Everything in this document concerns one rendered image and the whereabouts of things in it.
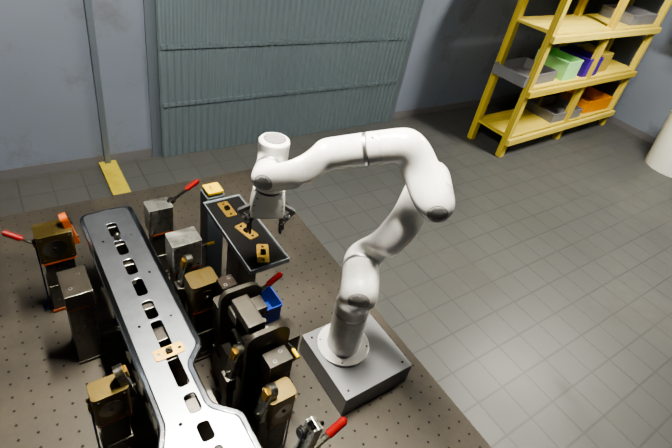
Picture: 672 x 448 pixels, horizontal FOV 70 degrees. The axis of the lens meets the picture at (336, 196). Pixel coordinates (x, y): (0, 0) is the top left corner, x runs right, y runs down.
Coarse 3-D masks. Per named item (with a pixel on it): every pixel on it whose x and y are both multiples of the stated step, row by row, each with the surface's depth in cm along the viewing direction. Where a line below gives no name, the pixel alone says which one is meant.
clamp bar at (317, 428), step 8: (312, 416) 105; (304, 424) 106; (312, 424) 105; (320, 424) 104; (296, 432) 103; (304, 432) 102; (312, 432) 103; (320, 432) 104; (304, 440) 108; (312, 440) 104
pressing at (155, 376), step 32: (96, 224) 172; (128, 224) 175; (96, 256) 160; (128, 256) 162; (128, 288) 152; (160, 288) 154; (128, 320) 142; (160, 320) 144; (192, 352) 137; (160, 384) 128; (192, 384) 129; (160, 416) 121; (192, 416) 122; (224, 416) 124
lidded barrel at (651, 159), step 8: (664, 128) 520; (664, 136) 518; (656, 144) 529; (664, 144) 518; (648, 152) 546; (656, 152) 528; (664, 152) 518; (648, 160) 539; (656, 160) 528; (664, 160) 520; (656, 168) 529; (664, 168) 522
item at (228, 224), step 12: (216, 204) 168; (240, 204) 170; (216, 216) 162; (240, 216) 165; (228, 228) 159; (252, 228) 161; (240, 240) 155; (252, 240) 156; (264, 240) 157; (240, 252) 151; (252, 252) 151; (276, 252) 153; (252, 264) 147; (264, 264) 148
